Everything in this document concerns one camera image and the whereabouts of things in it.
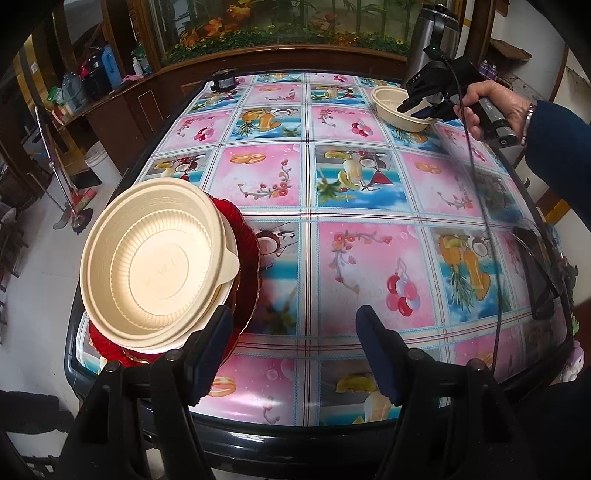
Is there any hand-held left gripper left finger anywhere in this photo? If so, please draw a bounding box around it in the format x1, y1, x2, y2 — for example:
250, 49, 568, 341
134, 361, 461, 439
55, 305, 234, 480

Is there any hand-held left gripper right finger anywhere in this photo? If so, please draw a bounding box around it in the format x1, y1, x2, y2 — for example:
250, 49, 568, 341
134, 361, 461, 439
355, 305, 527, 480

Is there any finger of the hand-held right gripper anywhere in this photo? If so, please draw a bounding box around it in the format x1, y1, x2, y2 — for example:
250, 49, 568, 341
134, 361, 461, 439
397, 95, 435, 115
414, 105, 457, 124

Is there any beige ribbed bowl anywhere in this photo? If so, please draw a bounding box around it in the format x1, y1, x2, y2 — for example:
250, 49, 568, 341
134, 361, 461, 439
372, 85, 441, 134
79, 178, 241, 354

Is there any red gold-trimmed plate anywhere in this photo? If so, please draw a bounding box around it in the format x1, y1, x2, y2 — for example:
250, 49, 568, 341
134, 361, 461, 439
88, 194, 262, 367

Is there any white bowl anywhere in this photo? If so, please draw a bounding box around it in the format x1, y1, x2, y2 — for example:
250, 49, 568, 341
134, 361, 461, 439
99, 212, 240, 356

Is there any person's right forearm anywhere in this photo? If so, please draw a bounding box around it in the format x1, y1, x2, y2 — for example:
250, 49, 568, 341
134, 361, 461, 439
522, 100, 591, 217

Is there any person's right hand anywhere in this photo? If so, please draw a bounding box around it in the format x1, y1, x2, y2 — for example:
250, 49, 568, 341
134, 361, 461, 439
452, 81, 534, 140

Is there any steel thermos pot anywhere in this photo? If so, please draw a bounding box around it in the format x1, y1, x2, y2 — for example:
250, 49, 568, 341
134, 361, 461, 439
405, 2, 462, 84

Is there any fruit-print plastic tablecloth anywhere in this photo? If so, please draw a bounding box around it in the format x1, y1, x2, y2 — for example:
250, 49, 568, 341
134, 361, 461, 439
76, 71, 571, 428

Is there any black framed table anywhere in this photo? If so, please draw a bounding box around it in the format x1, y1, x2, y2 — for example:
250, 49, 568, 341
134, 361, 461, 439
65, 69, 578, 480

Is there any artificial flower display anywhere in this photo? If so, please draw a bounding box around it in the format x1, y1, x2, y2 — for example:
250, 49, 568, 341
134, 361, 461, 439
148, 0, 467, 63

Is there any black phone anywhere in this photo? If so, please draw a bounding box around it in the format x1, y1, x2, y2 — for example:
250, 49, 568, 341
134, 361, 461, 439
512, 228, 562, 322

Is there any person's dark trouser leg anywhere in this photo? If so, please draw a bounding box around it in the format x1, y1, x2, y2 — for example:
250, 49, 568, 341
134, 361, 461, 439
0, 390, 75, 435

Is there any purple mop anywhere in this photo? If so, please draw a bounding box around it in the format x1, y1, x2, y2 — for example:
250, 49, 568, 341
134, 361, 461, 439
69, 208, 93, 232

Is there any small black device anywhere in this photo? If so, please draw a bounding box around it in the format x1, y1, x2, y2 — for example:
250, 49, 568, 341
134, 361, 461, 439
210, 69, 237, 91

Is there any red broom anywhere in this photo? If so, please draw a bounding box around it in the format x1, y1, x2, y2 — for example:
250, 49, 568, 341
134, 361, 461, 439
34, 106, 98, 217

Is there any grey dustpan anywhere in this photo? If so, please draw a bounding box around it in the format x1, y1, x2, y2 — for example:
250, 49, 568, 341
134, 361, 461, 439
28, 173, 71, 230

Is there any white bucket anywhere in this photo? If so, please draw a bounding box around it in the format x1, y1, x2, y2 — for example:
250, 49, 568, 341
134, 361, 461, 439
84, 147, 110, 179

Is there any blue water jug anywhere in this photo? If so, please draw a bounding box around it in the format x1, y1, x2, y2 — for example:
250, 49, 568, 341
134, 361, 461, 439
62, 71, 88, 109

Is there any blue thermos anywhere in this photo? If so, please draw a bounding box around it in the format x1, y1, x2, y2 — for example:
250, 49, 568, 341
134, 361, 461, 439
102, 45, 123, 88

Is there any black thermos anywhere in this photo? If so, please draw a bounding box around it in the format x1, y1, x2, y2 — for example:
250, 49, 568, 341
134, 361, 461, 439
83, 46, 112, 100

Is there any wooden wall shelf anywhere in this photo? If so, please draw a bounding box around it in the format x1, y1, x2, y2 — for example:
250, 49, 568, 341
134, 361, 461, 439
489, 39, 532, 64

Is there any thin black cable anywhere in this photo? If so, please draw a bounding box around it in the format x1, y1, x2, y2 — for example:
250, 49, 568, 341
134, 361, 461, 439
445, 58, 505, 374

